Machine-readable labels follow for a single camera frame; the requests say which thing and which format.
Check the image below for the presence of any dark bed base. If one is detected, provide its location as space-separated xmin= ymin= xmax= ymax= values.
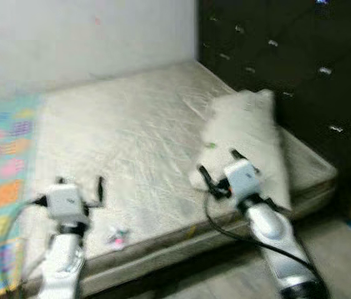
xmin=82 ymin=206 xmax=350 ymax=299

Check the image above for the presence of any teal blanket with colourful patches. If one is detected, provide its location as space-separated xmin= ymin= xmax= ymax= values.
xmin=0 ymin=93 xmax=44 ymax=297

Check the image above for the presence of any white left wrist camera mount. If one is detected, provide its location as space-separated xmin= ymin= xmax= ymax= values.
xmin=44 ymin=182 xmax=90 ymax=226

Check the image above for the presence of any grey quilted mattress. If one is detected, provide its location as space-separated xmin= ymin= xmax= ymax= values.
xmin=22 ymin=60 xmax=338 ymax=297

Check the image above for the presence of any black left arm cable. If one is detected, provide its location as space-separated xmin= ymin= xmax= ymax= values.
xmin=0 ymin=196 xmax=48 ymax=293

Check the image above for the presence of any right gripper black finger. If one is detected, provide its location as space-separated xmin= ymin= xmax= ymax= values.
xmin=229 ymin=149 xmax=261 ymax=173
xmin=198 ymin=164 xmax=217 ymax=197

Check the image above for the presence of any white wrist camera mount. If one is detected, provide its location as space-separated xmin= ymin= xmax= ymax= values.
xmin=44 ymin=182 xmax=90 ymax=226
xmin=224 ymin=159 xmax=264 ymax=201

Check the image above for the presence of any white pillow with tree print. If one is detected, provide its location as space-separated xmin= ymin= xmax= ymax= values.
xmin=190 ymin=89 xmax=292 ymax=211

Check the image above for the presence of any white paper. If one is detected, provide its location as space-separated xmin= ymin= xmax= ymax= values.
xmin=105 ymin=225 xmax=130 ymax=251

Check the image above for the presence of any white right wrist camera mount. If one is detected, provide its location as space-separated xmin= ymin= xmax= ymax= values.
xmin=224 ymin=159 xmax=264 ymax=201

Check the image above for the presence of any dark tufted headboard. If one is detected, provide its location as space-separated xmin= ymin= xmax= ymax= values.
xmin=197 ymin=0 xmax=351 ymax=206

